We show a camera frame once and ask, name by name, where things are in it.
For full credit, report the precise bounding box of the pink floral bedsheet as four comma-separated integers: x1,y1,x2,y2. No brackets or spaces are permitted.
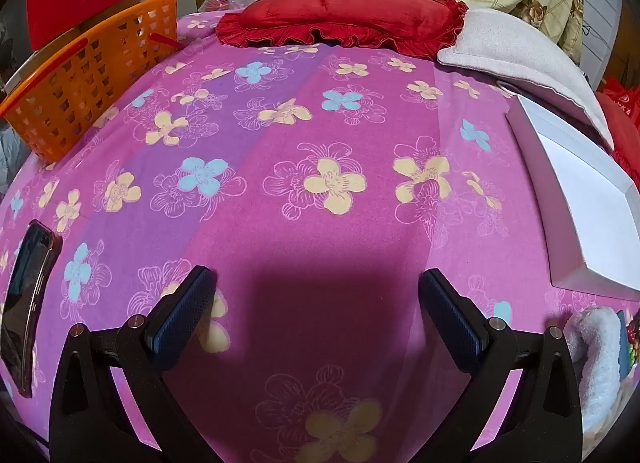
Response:
0,8,640,463

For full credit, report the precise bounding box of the red plastic bag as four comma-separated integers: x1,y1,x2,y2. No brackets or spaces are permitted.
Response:
600,75,640,108

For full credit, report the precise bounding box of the white cushion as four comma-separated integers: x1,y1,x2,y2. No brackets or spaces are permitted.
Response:
436,8,615,151

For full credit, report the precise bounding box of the orange plastic basket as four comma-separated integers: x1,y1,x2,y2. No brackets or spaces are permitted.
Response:
0,0,185,164

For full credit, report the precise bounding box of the red plastic stick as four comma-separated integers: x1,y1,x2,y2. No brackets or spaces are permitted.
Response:
149,32,186,51

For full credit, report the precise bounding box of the red ruffled pillow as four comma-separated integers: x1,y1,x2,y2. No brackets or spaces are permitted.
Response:
216,0,469,61

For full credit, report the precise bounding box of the white fluffy cloth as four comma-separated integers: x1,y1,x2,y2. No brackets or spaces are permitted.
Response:
565,307,640,439

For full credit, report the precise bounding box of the white cardboard box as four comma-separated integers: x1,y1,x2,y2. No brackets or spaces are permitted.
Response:
506,94,640,301

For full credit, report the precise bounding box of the black smartphone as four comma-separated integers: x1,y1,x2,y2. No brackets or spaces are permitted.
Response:
0,219,63,399

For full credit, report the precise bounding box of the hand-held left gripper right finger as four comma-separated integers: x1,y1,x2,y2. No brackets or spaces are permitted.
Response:
419,268,585,463

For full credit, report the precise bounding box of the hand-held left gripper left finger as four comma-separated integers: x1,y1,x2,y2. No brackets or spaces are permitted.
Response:
48,265,221,463

